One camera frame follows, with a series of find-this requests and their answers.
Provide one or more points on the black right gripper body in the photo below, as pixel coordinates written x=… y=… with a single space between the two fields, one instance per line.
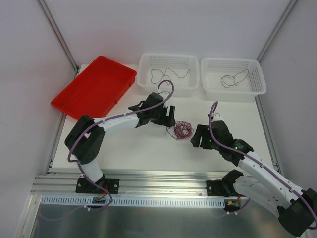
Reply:
x=204 y=136

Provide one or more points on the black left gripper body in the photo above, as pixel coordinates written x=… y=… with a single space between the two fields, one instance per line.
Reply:
x=164 y=115

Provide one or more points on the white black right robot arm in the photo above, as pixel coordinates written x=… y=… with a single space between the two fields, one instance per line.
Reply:
x=295 y=208

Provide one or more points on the white basket right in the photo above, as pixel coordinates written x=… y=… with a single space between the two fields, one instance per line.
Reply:
x=232 y=79

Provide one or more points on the white basket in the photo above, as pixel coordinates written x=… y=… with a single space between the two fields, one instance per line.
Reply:
x=182 y=70
x=232 y=79

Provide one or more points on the white basket middle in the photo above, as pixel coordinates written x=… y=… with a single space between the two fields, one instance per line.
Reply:
x=182 y=70

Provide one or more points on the red plastic tray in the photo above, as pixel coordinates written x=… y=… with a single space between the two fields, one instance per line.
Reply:
x=96 y=90

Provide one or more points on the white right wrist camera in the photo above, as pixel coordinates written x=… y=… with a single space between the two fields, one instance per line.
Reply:
x=216 y=117

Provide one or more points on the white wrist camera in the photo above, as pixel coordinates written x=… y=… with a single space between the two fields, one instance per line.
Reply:
x=164 y=94
x=216 y=117

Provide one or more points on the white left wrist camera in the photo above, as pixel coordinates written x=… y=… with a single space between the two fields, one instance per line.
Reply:
x=164 y=94

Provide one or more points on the white slotted cable duct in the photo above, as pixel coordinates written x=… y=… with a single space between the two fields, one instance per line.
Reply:
x=134 y=201

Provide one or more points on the aluminium rail base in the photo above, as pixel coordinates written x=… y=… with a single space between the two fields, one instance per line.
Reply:
x=133 y=183

